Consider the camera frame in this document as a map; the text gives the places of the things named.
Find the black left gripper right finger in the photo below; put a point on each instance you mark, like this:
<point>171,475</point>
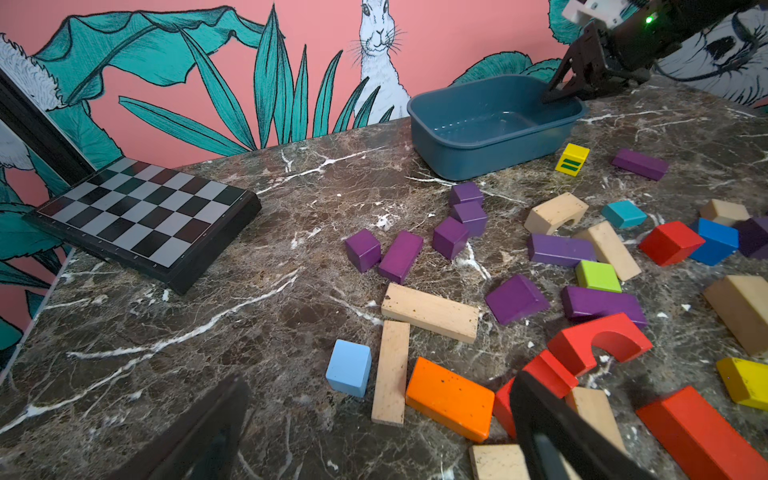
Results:
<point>552,436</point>

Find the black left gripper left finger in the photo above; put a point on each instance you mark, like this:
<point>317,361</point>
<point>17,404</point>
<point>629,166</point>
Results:
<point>201,444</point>

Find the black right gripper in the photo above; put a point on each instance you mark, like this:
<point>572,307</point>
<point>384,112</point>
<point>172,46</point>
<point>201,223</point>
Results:
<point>601,62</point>

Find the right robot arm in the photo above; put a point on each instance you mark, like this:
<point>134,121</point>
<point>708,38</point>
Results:
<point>659,27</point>

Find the teal plastic storage bin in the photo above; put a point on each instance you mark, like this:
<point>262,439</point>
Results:
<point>472,129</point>

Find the yellow cube green stripes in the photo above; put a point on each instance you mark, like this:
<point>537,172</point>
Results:
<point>572,159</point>

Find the red arch brick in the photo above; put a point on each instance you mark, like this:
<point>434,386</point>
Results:
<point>615,334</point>

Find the orange rectangular brick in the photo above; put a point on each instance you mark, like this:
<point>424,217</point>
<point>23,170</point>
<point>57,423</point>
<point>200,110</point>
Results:
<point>455,402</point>

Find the red rectangular brick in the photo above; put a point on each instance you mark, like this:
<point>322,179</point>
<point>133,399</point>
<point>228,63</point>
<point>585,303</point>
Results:
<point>699,439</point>

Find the purple long brick lower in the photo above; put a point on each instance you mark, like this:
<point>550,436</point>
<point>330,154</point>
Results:
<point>584,304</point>

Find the purple long brick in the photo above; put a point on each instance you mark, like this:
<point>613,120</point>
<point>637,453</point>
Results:
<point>561,251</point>
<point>584,304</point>

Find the purple wedge brick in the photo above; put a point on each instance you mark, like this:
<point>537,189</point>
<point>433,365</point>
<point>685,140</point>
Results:
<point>515,299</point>

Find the teal small brick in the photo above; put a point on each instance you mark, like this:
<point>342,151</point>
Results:
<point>623,214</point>

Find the natural wood arch brick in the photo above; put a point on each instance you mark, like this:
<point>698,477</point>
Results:
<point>547,217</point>

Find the light blue cube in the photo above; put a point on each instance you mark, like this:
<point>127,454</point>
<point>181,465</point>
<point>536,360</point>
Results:
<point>349,368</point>

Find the long natural wood brick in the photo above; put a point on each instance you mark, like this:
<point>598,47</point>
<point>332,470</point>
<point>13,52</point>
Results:
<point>430,312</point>

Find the lime green cube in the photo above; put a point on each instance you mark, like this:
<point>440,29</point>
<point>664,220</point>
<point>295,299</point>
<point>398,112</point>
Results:
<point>597,276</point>

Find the natural wood upright plank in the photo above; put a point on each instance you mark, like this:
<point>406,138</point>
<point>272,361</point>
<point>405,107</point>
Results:
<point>391,377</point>

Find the natural wood plank brick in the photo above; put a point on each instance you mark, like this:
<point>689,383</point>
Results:
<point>610,249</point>

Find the purple cube brick upper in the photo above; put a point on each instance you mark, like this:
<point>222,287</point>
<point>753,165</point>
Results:
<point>467,192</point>

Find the purple cube brick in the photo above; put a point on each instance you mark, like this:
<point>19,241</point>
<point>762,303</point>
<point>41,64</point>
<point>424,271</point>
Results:
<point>472,216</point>
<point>363,250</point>
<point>467,192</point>
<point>450,238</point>

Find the red cube brick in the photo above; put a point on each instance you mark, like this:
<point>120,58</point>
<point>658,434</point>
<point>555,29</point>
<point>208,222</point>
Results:
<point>671,243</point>

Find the purple cube brick middle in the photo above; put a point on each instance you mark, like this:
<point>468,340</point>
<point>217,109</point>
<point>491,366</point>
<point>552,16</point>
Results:
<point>472,216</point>

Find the blue cube brick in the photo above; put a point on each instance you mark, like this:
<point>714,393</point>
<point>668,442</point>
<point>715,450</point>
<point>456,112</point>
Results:
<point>720,241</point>

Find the black white chessboard box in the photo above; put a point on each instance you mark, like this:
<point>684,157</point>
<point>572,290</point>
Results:
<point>163,223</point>

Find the purple cube brick lower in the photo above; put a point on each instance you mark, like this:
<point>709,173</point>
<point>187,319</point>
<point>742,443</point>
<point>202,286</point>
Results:
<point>450,238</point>

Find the purple rectangular brick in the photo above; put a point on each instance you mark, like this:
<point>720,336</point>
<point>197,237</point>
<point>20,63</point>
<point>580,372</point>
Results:
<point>401,256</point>

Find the black frame post left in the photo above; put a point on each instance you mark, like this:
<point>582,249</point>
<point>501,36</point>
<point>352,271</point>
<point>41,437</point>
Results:
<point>38,132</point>

